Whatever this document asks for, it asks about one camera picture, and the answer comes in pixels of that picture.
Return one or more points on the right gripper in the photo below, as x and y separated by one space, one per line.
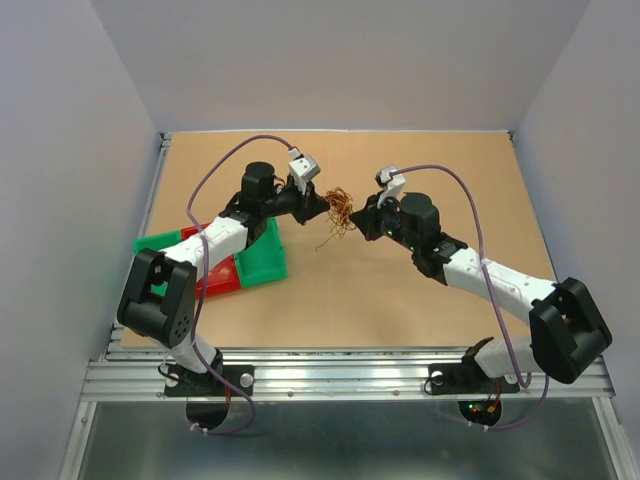
366 218

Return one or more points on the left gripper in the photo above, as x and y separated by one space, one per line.
308 204

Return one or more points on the green bin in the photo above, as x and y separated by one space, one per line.
264 261
156 243

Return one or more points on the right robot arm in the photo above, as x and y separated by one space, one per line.
567 332

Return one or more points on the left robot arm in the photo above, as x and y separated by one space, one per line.
170 321

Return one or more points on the red bin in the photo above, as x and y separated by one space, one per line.
222 279

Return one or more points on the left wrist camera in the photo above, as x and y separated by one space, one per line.
303 167

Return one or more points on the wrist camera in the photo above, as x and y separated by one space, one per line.
303 167
391 183

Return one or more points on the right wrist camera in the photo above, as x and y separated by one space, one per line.
391 183

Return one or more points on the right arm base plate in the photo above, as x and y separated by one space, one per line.
462 379

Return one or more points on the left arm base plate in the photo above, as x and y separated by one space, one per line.
182 383

